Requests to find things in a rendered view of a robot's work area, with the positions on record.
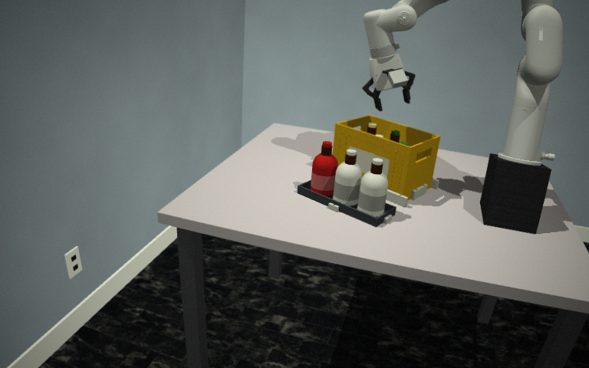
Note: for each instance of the yellow crate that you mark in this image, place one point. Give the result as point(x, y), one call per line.
point(404, 168)

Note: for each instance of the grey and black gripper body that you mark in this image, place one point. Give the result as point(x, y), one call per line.
point(378, 65)

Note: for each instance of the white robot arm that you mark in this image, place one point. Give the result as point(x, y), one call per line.
point(543, 28)

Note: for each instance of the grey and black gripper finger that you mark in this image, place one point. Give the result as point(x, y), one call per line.
point(406, 89)
point(374, 95)

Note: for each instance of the red bottle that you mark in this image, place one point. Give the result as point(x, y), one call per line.
point(323, 171)

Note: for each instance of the white bottle with grey label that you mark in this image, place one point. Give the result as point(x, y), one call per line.
point(373, 190)
point(347, 180)

